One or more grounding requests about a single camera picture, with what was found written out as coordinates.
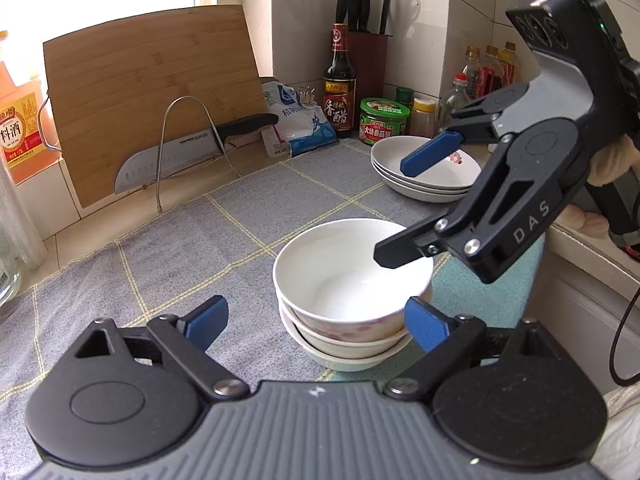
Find white plate with burnt stain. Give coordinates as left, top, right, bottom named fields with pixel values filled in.
left=372, top=164, right=471, bottom=195

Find yellow lid spice jar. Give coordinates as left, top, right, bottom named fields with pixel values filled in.
left=409, top=98, right=437, bottom=138

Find black cable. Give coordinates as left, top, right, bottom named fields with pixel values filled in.
left=608, top=286, right=640, bottom=388

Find white fruit plate back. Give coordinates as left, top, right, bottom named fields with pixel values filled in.
left=371, top=136, right=482, bottom=191

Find orange cooking wine jug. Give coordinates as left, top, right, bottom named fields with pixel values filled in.
left=1, top=29, right=62, bottom=184

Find dark red knife block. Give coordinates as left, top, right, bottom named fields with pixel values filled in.
left=335, top=0, right=390, bottom=110

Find glass jar green lid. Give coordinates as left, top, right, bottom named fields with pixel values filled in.
left=0, top=231, right=22, bottom=306

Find wire cutting board rack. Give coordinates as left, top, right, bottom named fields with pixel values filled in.
left=155, top=96, right=242, bottom=214

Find gloved right hand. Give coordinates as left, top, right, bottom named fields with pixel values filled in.
left=555, top=134, right=640, bottom=238

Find dark vinegar bottle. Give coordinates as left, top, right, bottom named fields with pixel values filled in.
left=322, top=24, right=356, bottom=138

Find bamboo cutting board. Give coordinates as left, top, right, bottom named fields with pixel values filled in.
left=43, top=4, right=267, bottom=208

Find grey teal dish mat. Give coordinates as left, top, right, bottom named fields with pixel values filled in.
left=0, top=138, right=547, bottom=466

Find tall plastic bag roll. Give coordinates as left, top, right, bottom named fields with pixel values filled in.
left=1, top=155, right=48, bottom=270

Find clear bottle gold cap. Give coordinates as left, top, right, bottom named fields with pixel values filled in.
left=462, top=46, right=484, bottom=100

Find red label sauce bottle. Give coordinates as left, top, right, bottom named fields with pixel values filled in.
left=483, top=46, right=504, bottom=96

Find kitchen knife black handle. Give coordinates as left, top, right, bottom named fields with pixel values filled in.
left=114, top=113, right=279, bottom=194

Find binder clips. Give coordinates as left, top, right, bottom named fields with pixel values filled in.
left=296, top=86, right=317, bottom=106

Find clear glass bottle red cap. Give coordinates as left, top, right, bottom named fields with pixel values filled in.
left=437, top=73, right=471, bottom=131

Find white fruit plate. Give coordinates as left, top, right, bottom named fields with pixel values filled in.
left=378, top=174, right=465, bottom=204
left=371, top=136, right=482, bottom=191

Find white bowl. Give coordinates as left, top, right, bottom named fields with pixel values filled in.
left=279, top=300, right=412, bottom=360
left=272, top=218, right=435, bottom=342
left=283, top=321, right=412, bottom=373

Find green lid sauce jar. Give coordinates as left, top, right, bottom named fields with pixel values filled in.
left=358, top=98, right=410, bottom=145

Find tall orange cap bottle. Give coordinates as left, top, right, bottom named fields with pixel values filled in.
left=499, top=41, right=521, bottom=86

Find green cap small jar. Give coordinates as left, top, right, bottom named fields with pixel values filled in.
left=395, top=87, right=414, bottom=108

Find white blue salt bag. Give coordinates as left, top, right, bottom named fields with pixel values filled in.
left=262, top=80, right=337, bottom=157

